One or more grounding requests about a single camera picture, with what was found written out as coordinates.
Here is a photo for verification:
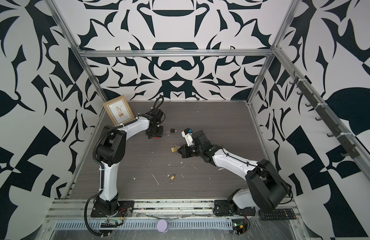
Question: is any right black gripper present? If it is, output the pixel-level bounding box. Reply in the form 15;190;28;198
176;143;205;159

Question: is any small black padlock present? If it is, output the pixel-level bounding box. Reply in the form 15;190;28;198
166;128;179;136

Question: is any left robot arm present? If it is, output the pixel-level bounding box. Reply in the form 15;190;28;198
92;97;166;215

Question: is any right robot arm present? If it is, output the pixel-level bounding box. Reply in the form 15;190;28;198
178;129;293;214

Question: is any brass padlock centre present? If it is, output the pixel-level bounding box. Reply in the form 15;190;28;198
171;145;179;153

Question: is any purple round lid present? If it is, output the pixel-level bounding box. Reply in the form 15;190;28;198
157;220;169;233

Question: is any right circuit board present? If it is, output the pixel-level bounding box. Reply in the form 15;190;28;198
232;219;250;236

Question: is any circuit board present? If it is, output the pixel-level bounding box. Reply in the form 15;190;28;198
232;219;250;236
100;218;124;228

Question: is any left circuit board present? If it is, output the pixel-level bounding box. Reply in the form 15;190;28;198
100;218;124;228

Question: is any black remote control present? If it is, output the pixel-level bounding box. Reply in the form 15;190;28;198
259;209;297;221

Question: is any black coat hook rack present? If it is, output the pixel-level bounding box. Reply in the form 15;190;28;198
292;77;361;159

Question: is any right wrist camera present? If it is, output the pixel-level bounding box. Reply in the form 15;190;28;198
181;128;194;147

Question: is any wooden picture frame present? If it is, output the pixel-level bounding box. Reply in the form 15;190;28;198
103;96;135;126

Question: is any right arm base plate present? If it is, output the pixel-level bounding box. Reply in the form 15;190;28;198
213;200;256;217

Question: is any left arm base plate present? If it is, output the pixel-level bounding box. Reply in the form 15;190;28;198
90;199;135;218

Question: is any white slotted cable duct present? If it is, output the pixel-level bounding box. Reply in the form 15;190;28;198
55;219;233;231

